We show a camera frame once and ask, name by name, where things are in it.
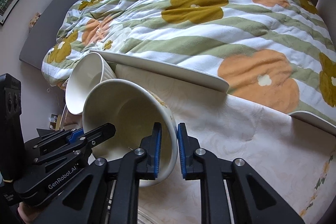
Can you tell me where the cream round bowl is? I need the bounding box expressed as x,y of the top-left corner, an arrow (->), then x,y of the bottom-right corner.
82,79 -> 178,187

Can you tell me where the white ribbed bowl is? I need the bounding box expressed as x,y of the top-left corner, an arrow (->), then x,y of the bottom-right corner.
66,52 -> 116,115

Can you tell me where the duck pattern deep plate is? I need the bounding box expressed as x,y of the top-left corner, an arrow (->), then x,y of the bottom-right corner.
137,208 -> 164,224

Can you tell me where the person's left hand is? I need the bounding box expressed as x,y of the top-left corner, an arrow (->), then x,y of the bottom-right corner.
18,202 -> 40,224

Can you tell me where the floral cream tablecloth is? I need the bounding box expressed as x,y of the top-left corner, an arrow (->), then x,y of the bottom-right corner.
115,65 -> 335,223

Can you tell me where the white tray table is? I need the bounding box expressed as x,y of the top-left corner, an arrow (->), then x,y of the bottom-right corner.
89,50 -> 336,136

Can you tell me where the grey padded headboard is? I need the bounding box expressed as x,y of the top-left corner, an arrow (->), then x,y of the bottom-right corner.
19,0 -> 78,69

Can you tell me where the small plush toy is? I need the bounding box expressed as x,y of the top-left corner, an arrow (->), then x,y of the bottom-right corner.
29,12 -> 41,29

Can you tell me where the floral striped duvet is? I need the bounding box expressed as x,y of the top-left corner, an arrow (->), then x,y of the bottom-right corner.
42,0 -> 335,123

